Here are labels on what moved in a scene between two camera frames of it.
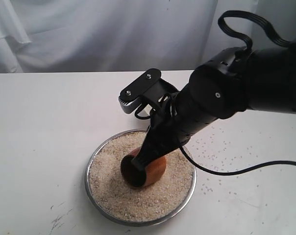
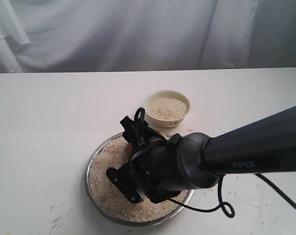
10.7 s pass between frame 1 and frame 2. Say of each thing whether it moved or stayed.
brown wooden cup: moved
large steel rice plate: stayed
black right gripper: moved
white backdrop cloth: stayed
